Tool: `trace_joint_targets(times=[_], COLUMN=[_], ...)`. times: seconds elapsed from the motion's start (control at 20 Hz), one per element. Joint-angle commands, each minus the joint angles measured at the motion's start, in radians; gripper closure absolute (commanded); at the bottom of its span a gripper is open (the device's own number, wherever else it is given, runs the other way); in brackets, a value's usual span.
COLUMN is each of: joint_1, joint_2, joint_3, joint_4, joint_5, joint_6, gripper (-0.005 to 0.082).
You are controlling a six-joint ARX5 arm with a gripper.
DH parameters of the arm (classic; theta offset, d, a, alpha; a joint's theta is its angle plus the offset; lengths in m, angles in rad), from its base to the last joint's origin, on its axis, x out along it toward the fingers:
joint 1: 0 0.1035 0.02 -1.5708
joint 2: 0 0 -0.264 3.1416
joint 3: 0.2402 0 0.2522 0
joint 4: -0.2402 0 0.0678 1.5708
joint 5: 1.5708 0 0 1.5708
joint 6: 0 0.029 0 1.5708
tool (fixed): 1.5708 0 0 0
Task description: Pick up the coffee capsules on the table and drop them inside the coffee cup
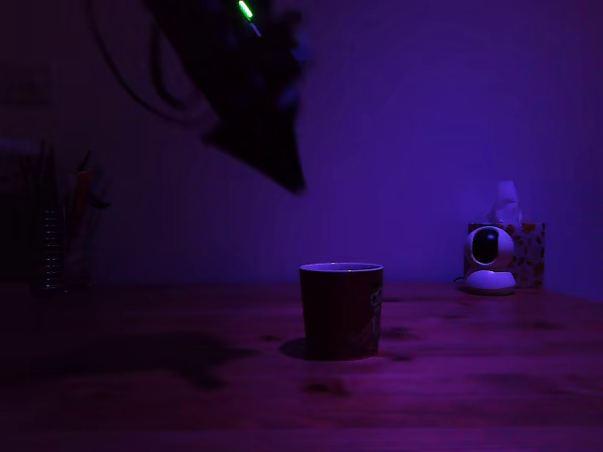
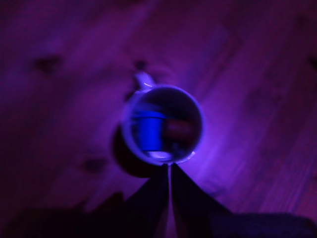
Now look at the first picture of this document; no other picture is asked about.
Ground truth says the red ceramic mug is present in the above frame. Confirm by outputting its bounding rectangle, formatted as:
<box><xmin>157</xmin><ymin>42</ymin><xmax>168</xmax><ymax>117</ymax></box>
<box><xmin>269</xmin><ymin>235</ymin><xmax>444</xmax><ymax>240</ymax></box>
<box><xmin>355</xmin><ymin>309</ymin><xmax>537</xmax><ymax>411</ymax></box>
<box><xmin>299</xmin><ymin>262</ymin><xmax>385</xmax><ymax>363</ymax></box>

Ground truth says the red kitchen tool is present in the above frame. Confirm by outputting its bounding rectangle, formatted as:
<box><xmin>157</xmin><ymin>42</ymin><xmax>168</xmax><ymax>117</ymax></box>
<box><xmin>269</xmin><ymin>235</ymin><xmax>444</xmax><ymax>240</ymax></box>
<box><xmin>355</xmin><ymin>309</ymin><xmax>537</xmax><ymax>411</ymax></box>
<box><xmin>65</xmin><ymin>169</ymin><xmax>91</xmax><ymax>246</ymax></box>

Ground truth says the white tissue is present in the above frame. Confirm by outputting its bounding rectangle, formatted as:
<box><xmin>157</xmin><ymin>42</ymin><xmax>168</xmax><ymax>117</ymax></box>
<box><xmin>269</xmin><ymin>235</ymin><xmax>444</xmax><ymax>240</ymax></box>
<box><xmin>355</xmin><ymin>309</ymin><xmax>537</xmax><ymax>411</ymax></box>
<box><xmin>487</xmin><ymin>180</ymin><xmax>524</xmax><ymax>226</ymax></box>

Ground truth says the dark box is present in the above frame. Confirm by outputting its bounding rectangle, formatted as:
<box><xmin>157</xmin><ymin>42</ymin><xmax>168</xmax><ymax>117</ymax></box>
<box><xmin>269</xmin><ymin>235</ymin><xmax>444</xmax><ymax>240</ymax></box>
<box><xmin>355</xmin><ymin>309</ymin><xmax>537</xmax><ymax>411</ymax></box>
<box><xmin>0</xmin><ymin>138</ymin><xmax>41</xmax><ymax>283</ymax></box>

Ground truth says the floral tissue box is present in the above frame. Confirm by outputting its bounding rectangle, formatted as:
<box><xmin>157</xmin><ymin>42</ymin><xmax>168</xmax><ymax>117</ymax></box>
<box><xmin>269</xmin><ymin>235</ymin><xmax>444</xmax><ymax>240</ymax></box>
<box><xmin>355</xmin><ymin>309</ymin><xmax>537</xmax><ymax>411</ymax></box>
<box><xmin>467</xmin><ymin>222</ymin><xmax>547</xmax><ymax>289</ymax></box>

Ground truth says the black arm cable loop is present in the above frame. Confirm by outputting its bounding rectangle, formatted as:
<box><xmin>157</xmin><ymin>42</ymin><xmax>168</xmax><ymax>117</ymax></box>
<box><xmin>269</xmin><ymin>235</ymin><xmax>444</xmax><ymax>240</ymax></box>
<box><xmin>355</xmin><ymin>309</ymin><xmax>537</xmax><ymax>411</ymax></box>
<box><xmin>89</xmin><ymin>0</ymin><xmax>218</xmax><ymax>131</ymax></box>

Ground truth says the wire kitchen tool rack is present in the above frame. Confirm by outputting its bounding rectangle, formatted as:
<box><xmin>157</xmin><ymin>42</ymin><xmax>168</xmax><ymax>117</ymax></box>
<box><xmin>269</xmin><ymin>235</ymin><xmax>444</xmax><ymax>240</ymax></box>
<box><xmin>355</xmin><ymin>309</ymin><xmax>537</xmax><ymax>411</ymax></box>
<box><xmin>37</xmin><ymin>206</ymin><xmax>95</xmax><ymax>296</ymax></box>

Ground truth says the small white round camera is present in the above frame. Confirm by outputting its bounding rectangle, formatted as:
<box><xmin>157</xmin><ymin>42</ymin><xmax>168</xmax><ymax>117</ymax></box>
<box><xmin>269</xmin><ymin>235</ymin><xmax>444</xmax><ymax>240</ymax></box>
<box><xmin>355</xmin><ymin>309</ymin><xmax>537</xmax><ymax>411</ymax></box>
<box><xmin>463</xmin><ymin>225</ymin><xmax>518</xmax><ymax>297</ymax></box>

